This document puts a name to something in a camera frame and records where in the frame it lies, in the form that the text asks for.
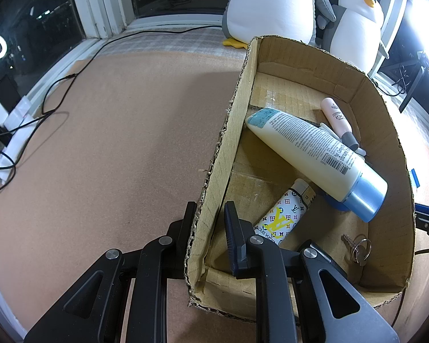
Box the keys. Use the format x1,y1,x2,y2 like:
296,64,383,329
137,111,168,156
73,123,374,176
342,234,372,266

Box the large plush penguin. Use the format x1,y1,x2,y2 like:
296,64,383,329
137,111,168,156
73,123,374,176
221,0,336,49

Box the black cable on floor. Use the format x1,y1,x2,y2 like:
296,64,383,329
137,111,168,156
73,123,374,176
0,24,223,195

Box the cardboard box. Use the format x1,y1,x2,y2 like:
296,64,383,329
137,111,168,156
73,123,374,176
184,36,415,320

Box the black cylindrical tube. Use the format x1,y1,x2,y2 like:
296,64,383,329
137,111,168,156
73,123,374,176
293,240,349,290

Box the white power strip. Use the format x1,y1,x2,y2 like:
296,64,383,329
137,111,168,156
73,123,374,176
0,97,38,184

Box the patterned white lighter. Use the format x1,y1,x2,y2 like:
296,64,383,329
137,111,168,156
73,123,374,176
253,178,316,245

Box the round blue lid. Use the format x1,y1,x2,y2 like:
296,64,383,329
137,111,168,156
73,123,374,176
322,192,350,212

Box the small plush penguin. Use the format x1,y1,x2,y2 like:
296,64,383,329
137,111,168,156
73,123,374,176
316,0,388,73

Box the white lotion bottle blue cap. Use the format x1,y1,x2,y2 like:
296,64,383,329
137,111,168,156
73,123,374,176
245,108,388,222

